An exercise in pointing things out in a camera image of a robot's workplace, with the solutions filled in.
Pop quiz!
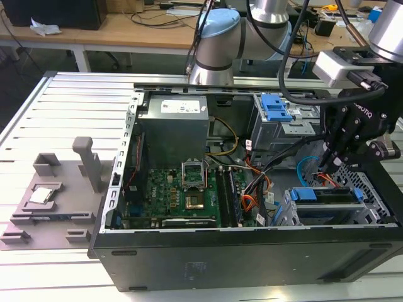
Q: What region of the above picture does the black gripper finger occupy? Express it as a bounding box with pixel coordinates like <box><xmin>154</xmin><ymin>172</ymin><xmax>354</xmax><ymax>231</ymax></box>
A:
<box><xmin>333</xmin><ymin>131</ymin><xmax>369</xmax><ymax>174</ymax></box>
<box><xmin>319</xmin><ymin>105</ymin><xmax>350</xmax><ymax>172</ymax></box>

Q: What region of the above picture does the orange red disk wire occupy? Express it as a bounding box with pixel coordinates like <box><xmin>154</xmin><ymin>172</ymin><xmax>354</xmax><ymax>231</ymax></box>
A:
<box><xmin>314</xmin><ymin>171</ymin><xmax>351</xmax><ymax>191</ymax></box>

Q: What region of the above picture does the hard disk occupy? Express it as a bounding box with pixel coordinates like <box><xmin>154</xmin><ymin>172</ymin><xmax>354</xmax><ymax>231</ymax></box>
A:
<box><xmin>290</xmin><ymin>186</ymin><xmax>363</xmax><ymax>205</ymax></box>

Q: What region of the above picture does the metal disk bay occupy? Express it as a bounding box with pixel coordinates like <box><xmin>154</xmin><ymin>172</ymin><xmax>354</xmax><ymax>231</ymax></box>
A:
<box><xmin>276</xmin><ymin>163</ymin><xmax>398</xmax><ymax>228</ymax></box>

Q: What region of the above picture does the black RAM slot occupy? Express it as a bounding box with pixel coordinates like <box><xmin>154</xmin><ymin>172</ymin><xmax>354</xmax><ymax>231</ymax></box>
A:
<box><xmin>215</xmin><ymin>169</ymin><xmax>230</xmax><ymax>228</ymax></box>

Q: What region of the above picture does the metal drive cage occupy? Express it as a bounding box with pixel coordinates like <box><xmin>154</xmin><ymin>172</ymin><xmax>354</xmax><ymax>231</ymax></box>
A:
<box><xmin>246</xmin><ymin>92</ymin><xmax>330</xmax><ymax>152</ymax></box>

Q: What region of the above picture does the blue drive cage latch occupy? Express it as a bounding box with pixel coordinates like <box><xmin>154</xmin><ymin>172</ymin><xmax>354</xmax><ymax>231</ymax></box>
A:
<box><xmin>260</xmin><ymin>94</ymin><xmax>293</xmax><ymax>122</ymax></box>

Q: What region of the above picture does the clear plastic bag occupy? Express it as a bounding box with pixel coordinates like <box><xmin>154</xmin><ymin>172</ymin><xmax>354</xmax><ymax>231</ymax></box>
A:
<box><xmin>354</xmin><ymin>20</ymin><xmax>375</xmax><ymax>40</ymax></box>

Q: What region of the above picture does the small black device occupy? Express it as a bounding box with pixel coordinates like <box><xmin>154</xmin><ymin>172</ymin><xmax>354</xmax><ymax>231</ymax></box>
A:
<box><xmin>314</xmin><ymin>15</ymin><xmax>337</xmax><ymax>37</ymax></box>

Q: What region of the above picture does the blue cardboard box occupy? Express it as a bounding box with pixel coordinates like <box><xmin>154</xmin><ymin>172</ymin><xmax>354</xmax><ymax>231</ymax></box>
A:
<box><xmin>368</xmin><ymin>6</ymin><xmax>383</xmax><ymax>25</ymax></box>

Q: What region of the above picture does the RAM stick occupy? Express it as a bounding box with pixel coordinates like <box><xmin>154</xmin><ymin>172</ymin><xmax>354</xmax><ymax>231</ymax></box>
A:
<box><xmin>227</xmin><ymin>169</ymin><xmax>244</xmax><ymax>226</ymax></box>

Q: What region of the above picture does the metal socket cover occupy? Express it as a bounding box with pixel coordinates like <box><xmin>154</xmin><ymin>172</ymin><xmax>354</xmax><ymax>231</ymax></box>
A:
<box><xmin>181</xmin><ymin>160</ymin><xmax>205</xmax><ymax>190</ymax></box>

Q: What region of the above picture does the CPU socket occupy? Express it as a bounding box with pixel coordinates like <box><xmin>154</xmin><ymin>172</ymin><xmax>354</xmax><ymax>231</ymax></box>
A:
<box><xmin>184</xmin><ymin>193</ymin><xmax>206</xmax><ymax>211</ymax></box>

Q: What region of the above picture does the grey power supply unit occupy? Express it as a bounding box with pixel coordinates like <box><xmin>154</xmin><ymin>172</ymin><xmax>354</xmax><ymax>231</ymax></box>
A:
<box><xmin>137</xmin><ymin>95</ymin><xmax>210</xmax><ymax>164</ymax></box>

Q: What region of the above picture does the black graphics card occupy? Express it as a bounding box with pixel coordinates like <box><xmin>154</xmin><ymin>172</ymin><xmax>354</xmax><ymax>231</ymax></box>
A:
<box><xmin>161</xmin><ymin>217</ymin><xmax>218</xmax><ymax>228</ymax></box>

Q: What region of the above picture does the black PC case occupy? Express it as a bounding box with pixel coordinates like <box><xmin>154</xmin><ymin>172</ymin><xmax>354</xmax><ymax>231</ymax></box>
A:
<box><xmin>87</xmin><ymin>82</ymin><xmax>403</xmax><ymax>293</ymax></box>

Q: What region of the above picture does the green motherboard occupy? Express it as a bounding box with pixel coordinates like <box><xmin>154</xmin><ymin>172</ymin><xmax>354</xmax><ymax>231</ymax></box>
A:
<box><xmin>121</xmin><ymin>163</ymin><xmax>256</xmax><ymax>229</ymax></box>

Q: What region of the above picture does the wooden desk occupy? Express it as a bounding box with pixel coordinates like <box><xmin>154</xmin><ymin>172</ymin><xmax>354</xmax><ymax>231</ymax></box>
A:
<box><xmin>0</xmin><ymin>0</ymin><xmax>403</xmax><ymax>76</ymax></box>

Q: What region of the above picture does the grey parts rack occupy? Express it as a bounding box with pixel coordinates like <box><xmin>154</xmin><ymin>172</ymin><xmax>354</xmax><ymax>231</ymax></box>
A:
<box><xmin>0</xmin><ymin>136</ymin><xmax>116</xmax><ymax>251</ymax></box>

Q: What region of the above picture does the silver CPU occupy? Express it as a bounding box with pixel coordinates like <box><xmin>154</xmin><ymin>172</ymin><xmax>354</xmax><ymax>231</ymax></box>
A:
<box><xmin>28</xmin><ymin>187</ymin><xmax>55</xmax><ymax>205</ymax></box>

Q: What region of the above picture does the large black box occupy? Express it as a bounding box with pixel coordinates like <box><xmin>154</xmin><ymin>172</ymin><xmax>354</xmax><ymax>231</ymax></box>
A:
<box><xmin>0</xmin><ymin>0</ymin><xmax>107</xmax><ymax>31</ymax></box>

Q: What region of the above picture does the crumpled white paper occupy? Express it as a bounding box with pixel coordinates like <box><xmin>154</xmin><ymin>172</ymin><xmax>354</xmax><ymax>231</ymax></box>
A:
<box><xmin>29</xmin><ymin>16</ymin><xmax>62</xmax><ymax>36</ymax></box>

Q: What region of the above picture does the blue wire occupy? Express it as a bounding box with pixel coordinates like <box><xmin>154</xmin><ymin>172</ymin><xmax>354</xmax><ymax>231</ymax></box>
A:
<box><xmin>297</xmin><ymin>155</ymin><xmax>321</xmax><ymax>190</ymax></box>

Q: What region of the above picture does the black cable bundle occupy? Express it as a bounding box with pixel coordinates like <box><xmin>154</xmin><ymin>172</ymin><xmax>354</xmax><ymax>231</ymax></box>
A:
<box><xmin>244</xmin><ymin>133</ymin><xmax>330</xmax><ymax>221</ymax></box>

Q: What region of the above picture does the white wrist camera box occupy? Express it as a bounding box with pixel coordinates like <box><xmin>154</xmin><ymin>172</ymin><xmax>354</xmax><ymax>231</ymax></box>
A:
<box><xmin>312</xmin><ymin>50</ymin><xmax>389</xmax><ymax>92</ymax></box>

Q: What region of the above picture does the thick black camera cable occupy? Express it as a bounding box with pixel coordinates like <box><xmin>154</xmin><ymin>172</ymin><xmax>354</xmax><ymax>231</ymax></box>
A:
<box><xmin>278</xmin><ymin>0</ymin><xmax>327</xmax><ymax>105</ymax></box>

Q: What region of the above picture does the copper coloured hose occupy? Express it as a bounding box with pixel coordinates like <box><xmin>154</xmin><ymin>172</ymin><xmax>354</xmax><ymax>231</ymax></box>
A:
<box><xmin>333</xmin><ymin>0</ymin><xmax>370</xmax><ymax>48</ymax></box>

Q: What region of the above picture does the yellow black wire bundle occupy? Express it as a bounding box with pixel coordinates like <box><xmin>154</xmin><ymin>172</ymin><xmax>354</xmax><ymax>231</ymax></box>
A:
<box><xmin>206</xmin><ymin>117</ymin><xmax>239</xmax><ymax>157</ymax></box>

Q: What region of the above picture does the orange wire bundle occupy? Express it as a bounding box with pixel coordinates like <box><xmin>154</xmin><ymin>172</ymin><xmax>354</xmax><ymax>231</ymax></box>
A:
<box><xmin>241</xmin><ymin>174</ymin><xmax>272</xmax><ymax>218</ymax></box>

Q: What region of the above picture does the locking lever wire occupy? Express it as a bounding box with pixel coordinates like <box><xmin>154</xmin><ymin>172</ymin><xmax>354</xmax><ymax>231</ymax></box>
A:
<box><xmin>203</xmin><ymin>159</ymin><xmax>211</xmax><ymax>190</ymax></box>

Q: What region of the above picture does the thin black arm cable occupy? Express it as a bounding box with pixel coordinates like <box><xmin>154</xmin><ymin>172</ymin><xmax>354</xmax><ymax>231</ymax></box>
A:
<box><xmin>184</xmin><ymin>0</ymin><xmax>217</xmax><ymax>78</ymax></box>

